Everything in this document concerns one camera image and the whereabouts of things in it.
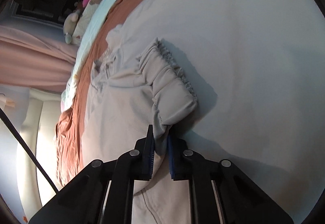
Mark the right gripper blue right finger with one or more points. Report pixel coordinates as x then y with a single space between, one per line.
174 155

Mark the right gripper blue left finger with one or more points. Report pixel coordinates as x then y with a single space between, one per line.
148 155

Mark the cream white jacket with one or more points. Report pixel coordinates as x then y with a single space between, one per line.
238 79

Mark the brown orange bed cover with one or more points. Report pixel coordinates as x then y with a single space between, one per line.
70 126

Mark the light green blanket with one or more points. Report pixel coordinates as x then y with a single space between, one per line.
83 50

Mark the cream plush toy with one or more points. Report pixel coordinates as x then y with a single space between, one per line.
69 26

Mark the pink left curtain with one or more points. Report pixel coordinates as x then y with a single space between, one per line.
34 61

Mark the bear print cushion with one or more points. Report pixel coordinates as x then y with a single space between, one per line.
84 20

